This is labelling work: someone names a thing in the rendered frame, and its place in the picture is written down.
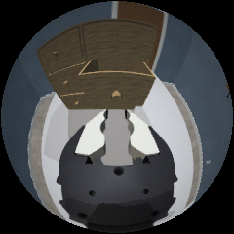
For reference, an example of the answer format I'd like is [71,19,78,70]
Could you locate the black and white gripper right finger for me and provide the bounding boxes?
[125,109,178,183]

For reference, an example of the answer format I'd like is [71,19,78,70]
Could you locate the brown wooden chest of drawers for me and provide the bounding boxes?
[36,19,158,110]

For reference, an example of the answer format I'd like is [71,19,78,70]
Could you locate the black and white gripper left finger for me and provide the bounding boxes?
[57,109,108,185]

